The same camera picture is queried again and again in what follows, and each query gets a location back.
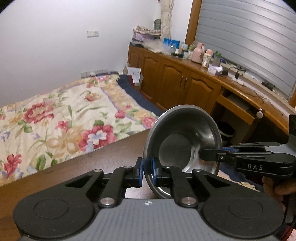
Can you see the folded fabric pile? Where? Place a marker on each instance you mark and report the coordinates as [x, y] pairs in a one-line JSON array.
[[142, 34]]

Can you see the window roller blind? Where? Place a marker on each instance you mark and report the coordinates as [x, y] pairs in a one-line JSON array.
[[257, 35]]

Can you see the wooden sideboard cabinet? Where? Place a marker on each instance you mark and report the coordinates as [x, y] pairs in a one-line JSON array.
[[170, 81]]

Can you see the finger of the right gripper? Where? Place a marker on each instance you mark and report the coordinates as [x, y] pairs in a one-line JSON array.
[[230, 149], [213, 155]]

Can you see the pink thermos jug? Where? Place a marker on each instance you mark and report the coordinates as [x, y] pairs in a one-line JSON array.
[[198, 53]]

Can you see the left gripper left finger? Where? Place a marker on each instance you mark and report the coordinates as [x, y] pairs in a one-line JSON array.
[[115, 184]]

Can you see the wall socket strip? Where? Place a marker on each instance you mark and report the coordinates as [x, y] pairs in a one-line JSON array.
[[93, 72]]

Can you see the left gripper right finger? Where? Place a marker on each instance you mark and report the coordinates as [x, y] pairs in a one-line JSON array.
[[173, 178]]

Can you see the beige curtain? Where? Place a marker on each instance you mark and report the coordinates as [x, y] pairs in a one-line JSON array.
[[166, 15]]

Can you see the person right hand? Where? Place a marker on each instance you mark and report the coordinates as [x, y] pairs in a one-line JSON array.
[[280, 201]]

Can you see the blue box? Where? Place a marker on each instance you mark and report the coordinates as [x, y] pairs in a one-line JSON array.
[[171, 43]]

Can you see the white tissue box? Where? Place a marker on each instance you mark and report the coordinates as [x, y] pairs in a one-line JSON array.
[[215, 70]]

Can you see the floral bed blanket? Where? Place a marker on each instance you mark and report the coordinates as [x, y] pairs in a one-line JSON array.
[[48, 129]]

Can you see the white wall switch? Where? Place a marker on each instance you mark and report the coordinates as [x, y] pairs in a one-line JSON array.
[[91, 34]]

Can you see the deep small steel bowl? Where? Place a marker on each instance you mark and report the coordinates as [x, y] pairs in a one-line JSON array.
[[177, 136]]

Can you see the white paper bag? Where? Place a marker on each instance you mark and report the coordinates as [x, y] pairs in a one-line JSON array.
[[136, 75]]

